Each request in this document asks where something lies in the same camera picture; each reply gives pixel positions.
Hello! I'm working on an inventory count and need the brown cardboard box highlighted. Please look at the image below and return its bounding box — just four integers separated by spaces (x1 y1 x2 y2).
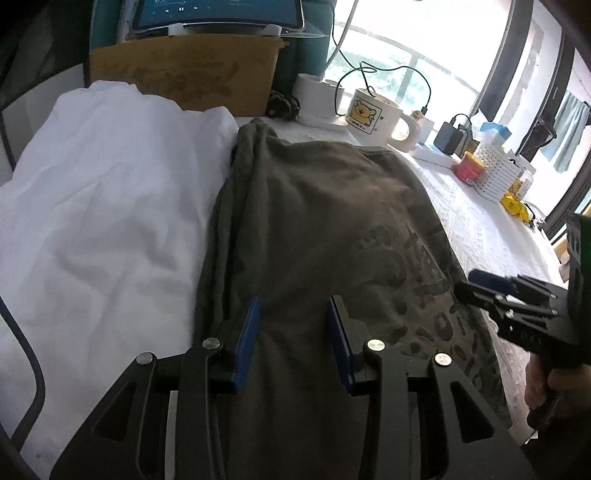
89 34 284 117

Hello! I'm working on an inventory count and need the white desk lamp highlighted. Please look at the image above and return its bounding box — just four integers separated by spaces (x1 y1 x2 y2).
291 1 359 131

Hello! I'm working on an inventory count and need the white usb charger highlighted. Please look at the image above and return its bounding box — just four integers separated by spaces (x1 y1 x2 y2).
412 110 435 145

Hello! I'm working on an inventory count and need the red tin can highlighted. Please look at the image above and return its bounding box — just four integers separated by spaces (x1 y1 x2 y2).
453 151 486 185

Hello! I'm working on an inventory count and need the white perforated plastic basket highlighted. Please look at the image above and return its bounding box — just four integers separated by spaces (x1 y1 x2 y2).
474 143 520 202

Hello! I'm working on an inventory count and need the yellow duck snack bag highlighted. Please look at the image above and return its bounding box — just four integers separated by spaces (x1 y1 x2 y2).
500 193 531 223

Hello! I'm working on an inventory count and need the black power adapter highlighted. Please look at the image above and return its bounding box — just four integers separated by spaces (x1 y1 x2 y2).
433 122 467 155

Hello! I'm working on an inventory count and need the blue screen tablet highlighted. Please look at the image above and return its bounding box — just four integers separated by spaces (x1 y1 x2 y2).
130 0 305 34

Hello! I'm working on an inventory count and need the person right hand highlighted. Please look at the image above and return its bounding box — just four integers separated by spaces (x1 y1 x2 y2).
525 354 581 416

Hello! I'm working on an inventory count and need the clear jar white lid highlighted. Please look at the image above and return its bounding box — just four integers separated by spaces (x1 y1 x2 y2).
509 155 536 200

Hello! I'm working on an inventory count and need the hanging teal towel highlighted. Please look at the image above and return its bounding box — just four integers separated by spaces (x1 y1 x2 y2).
540 91 590 174

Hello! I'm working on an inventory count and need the white garment black trim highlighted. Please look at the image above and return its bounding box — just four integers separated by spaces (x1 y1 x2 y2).
1 81 238 478

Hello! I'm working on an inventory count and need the dark grey t-shirt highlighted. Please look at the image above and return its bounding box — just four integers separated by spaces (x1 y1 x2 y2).
194 120 511 479

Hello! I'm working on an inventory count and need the white power strip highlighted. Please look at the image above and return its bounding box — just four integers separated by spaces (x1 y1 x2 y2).
410 144 454 169

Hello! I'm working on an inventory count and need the blue white pack in basket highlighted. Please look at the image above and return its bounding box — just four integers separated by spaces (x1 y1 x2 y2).
476 122 512 147

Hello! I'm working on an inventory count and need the cream cartoon mug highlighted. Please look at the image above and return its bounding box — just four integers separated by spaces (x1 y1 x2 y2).
346 88 421 153

